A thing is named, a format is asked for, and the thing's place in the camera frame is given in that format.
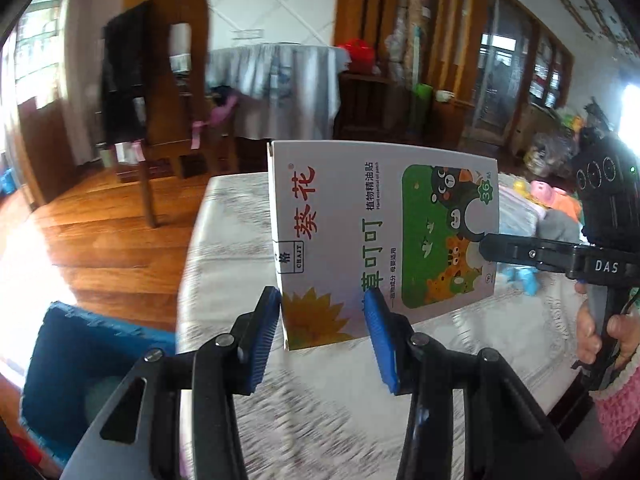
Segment plastic bag of toys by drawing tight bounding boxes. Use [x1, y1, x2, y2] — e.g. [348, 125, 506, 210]
[525, 132, 576, 176]

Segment clear pink-edged plastic bag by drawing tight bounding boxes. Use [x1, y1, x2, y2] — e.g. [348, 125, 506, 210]
[497, 180, 543, 238]

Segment blue fabric container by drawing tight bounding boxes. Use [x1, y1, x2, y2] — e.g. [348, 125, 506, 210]
[22, 301, 178, 466]

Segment pink pig plush orange dress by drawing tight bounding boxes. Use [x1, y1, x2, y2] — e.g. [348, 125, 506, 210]
[530, 180, 583, 221]

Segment cardboard box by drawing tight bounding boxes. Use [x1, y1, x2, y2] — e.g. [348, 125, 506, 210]
[510, 102, 561, 161]

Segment green bin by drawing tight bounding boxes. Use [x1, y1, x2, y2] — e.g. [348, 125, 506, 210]
[412, 83, 433, 131]

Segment glass sliding door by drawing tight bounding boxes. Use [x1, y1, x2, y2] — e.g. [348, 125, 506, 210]
[470, 0, 531, 136]

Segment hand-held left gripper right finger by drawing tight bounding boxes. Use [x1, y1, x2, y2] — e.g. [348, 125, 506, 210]
[362, 290, 583, 480]

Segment light blue draped cloth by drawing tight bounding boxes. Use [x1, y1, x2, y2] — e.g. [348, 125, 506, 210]
[205, 42, 351, 141]

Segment dark wooden side table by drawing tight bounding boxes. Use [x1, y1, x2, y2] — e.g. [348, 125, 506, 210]
[335, 71, 401, 141]

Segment black bundle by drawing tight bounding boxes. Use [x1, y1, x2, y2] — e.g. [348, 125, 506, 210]
[582, 102, 613, 136]

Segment white green printed box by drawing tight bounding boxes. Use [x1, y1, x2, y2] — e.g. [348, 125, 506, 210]
[266, 140, 502, 352]

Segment wooden display cabinet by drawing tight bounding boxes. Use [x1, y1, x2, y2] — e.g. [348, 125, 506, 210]
[527, 35, 573, 111]

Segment black jacket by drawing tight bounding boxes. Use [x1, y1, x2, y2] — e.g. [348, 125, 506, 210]
[101, 2, 171, 148]

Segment red bag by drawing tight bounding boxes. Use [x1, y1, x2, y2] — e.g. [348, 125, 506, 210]
[337, 37, 378, 73]

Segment person's right forearm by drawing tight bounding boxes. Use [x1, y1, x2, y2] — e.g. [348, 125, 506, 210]
[590, 360, 640, 461]

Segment wooden chair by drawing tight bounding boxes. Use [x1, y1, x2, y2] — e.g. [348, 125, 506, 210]
[102, 0, 236, 228]

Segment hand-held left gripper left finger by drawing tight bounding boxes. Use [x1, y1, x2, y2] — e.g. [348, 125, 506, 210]
[60, 286, 283, 480]

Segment person's right hand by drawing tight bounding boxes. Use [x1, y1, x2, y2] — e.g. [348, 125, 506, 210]
[574, 280, 640, 371]

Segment brown rolled mat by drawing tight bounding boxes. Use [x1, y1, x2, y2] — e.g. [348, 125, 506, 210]
[407, 0, 433, 86]

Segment small light blue plush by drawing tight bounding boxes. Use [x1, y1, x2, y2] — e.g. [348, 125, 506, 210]
[502, 265, 541, 296]

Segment grey plush animal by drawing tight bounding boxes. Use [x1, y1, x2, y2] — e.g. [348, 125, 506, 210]
[537, 207, 586, 243]

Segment plastic wrapped roll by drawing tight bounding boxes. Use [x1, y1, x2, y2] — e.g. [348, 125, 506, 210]
[387, 5, 411, 86]

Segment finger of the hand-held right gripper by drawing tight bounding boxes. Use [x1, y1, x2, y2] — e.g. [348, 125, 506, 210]
[477, 232, 581, 278]

